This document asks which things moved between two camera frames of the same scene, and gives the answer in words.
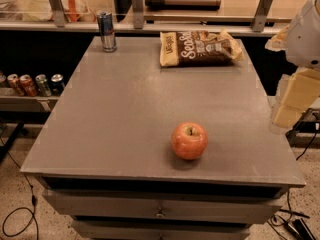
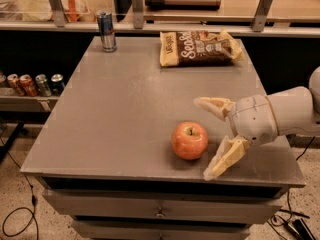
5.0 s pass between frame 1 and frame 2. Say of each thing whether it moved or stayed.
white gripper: moved
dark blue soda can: stayed
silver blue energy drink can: stayed
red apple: stayed
